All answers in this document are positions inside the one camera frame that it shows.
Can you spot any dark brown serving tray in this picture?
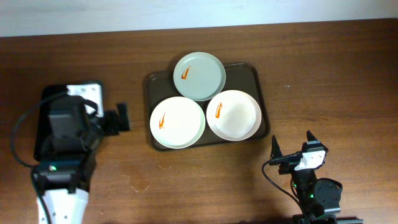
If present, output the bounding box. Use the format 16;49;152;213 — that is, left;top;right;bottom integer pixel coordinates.
145;63;271;148

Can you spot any white plate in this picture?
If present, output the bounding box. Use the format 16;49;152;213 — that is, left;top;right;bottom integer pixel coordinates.
206;90;262;141
149;96;205;149

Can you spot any pale green plate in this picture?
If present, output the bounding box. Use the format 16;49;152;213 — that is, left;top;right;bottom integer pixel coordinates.
173;52;226;101

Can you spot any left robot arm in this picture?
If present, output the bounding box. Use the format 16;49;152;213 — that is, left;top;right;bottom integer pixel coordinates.
30;93;131;223

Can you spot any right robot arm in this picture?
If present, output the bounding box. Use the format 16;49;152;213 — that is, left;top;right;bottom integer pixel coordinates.
261;131;364;224

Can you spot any black rectangular tray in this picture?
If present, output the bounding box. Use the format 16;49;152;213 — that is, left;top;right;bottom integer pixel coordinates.
34;80;104;161

